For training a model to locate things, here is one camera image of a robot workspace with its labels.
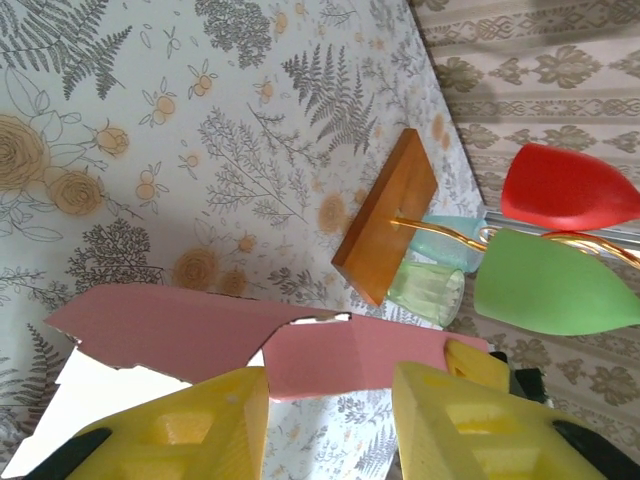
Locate pink paper box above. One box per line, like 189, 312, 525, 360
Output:
8, 284, 491, 479

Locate red plastic wine glass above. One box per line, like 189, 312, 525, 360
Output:
500, 143, 640, 241

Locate gold wire rack wooden base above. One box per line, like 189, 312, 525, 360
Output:
330, 128, 640, 307

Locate floral table cover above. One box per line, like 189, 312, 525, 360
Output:
0, 0, 494, 480

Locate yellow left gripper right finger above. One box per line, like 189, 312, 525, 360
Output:
391, 361, 640, 480

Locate aluminium frame post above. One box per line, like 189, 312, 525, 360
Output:
483, 209, 640, 247

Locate green plastic wine glass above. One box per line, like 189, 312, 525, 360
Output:
473, 228, 640, 337

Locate green plastic tumbler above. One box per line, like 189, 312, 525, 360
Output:
387, 262, 466, 330

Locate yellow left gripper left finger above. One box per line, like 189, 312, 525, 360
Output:
64, 366, 271, 480

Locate blue plastic tumbler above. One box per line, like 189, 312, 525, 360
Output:
409, 214, 489, 274

